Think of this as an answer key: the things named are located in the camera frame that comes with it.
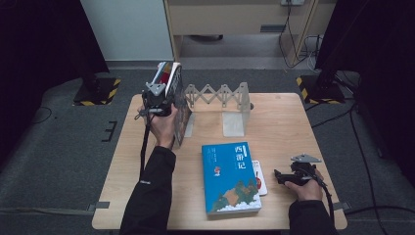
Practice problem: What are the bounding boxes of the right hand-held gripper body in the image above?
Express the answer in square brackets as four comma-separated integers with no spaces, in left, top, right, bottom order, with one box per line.
[290,154,322,186]

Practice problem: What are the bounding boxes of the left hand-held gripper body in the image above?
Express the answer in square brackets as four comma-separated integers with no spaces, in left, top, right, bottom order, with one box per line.
[141,82,172,118]

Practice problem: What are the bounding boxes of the person's left hand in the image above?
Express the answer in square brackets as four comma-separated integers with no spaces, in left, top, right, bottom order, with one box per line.
[138,104,179,150]

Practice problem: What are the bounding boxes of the black curtain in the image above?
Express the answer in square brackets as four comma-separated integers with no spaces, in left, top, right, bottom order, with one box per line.
[314,0,415,179]
[0,0,111,165]

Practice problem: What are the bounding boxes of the right hand-held gripper black cable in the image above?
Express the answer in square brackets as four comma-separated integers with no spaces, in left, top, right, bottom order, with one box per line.
[304,174,336,226]

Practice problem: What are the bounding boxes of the magazine with portrait cover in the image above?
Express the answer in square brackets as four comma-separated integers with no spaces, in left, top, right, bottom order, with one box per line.
[151,61,174,97]

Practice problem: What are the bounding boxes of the grey tape strip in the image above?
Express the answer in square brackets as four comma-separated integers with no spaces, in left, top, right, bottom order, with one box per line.
[332,201,351,212]
[87,201,111,212]

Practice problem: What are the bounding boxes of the black hanging cable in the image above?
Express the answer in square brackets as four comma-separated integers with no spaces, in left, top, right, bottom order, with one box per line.
[278,4,315,70]

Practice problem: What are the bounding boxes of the long black floor cable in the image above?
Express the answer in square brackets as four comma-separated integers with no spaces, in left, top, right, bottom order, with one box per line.
[304,102,390,235]

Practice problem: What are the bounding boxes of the wooden cabinet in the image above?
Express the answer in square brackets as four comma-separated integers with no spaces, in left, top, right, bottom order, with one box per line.
[162,0,339,68]

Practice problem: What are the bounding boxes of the thin black floor cable loop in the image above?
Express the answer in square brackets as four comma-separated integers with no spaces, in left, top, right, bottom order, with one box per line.
[27,106,53,126]

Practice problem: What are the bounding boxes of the thick black floor cable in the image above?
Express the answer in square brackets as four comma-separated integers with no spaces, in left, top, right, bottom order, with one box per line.
[344,205,415,216]

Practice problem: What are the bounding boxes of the grey metal expandable book stand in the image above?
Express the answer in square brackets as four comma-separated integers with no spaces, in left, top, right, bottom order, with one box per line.
[182,81,254,138]

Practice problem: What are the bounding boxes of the white panel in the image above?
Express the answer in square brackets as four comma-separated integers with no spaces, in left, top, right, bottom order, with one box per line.
[80,0,174,62]

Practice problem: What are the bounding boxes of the blue book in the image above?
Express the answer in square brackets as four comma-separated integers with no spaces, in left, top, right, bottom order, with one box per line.
[201,141,263,215]

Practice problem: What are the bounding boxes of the white cables bundle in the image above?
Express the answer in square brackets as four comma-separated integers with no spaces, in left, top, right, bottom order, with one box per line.
[302,34,325,72]

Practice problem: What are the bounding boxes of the black stand base yellow stripes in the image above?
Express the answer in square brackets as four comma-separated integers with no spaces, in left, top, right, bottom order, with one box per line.
[296,74,346,106]
[72,77,121,107]

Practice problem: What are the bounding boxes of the left hand-held gripper black cable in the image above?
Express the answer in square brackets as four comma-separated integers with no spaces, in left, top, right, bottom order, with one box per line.
[134,109,155,181]

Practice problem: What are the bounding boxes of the person's right hand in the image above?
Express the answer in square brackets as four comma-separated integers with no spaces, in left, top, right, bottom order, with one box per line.
[284,169,325,202]

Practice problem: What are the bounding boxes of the white caterpillar picture book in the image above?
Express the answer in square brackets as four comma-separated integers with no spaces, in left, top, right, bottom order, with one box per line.
[251,160,269,197]

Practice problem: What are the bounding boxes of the hand-held gripper black cable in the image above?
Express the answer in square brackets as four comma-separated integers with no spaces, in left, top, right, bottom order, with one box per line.
[134,109,155,181]
[304,174,336,226]

